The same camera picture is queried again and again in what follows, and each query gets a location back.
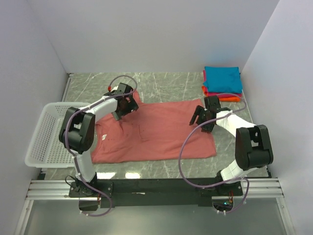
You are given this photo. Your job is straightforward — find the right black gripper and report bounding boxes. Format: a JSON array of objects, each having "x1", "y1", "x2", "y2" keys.
[{"x1": 189, "y1": 105, "x2": 215, "y2": 133}]

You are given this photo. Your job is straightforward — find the salmon pink t shirt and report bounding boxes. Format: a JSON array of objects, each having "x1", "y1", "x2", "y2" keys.
[{"x1": 91, "y1": 92, "x2": 216, "y2": 164}]

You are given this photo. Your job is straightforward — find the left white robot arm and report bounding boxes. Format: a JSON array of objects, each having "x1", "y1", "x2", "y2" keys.
[{"x1": 59, "y1": 83, "x2": 138, "y2": 197}]

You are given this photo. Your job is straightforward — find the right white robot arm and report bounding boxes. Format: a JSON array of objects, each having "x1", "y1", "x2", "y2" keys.
[{"x1": 189, "y1": 95, "x2": 273, "y2": 195}]

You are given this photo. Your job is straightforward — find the folded magenta t shirt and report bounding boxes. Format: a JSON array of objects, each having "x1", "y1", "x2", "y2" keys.
[{"x1": 201, "y1": 85, "x2": 243, "y2": 99}]

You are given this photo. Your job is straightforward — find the folded blue t shirt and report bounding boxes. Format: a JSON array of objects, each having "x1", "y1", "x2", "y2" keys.
[{"x1": 203, "y1": 66, "x2": 243, "y2": 94}]

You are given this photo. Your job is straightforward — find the folded orange t shirt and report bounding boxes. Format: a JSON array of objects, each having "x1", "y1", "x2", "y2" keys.
[{"x1": 201, "y1": 85, "x2": 243, "y2": 102}]

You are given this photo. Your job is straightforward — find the black base beam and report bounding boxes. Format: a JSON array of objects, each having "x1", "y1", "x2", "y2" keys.
[{"x1": 68, "y1": 178, "x2": 243, "y2": 211}]

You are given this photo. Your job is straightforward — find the white plastic basket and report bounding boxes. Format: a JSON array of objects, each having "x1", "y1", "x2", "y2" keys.
[{"x1": 24, "y1": 102, "x2": 88, "y2": 168}]

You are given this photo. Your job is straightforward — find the aluminium frame rail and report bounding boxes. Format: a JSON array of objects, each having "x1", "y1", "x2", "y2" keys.
[{"x1": 26, "y1": 178, "x2": 284, "y2": 200}]

